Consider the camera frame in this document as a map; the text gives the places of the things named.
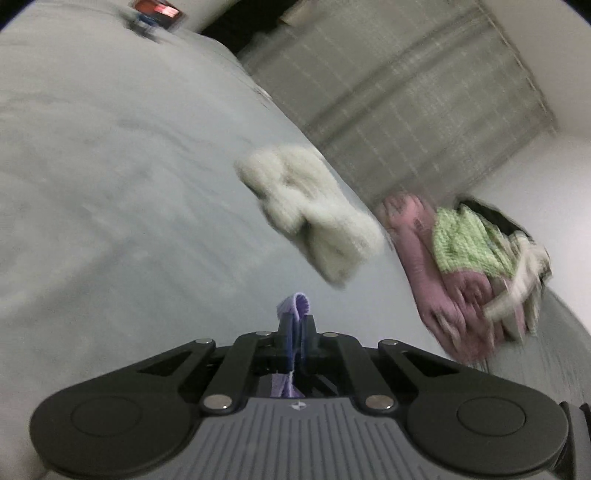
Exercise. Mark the pink folded quilt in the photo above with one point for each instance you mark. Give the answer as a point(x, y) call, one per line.
point(425, 277)

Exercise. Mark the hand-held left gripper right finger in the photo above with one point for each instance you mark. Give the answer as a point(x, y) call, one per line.
point(310, 342)

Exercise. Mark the cream cloth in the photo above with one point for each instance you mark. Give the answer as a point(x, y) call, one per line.
point(521, 272)

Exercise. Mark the white plush dog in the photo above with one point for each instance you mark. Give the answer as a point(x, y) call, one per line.
point(314, 217)

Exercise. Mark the smartphone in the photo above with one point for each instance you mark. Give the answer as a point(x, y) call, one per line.
point(157, 8)

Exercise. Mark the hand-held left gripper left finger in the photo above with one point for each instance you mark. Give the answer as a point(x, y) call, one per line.
point(288, 342)

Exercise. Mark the purple garment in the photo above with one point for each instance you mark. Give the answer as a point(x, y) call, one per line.
point(298, 304)

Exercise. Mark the black cloth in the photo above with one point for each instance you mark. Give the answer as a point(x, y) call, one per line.
point(503, 221)

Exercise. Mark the green checked cloth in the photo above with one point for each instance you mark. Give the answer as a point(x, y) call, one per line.
point(461, 244)

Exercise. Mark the blue phone stand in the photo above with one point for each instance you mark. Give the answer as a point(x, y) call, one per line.
point(145, 22)

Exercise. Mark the grey star-print curtain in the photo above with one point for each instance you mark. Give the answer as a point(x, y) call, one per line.
point(392, 92)

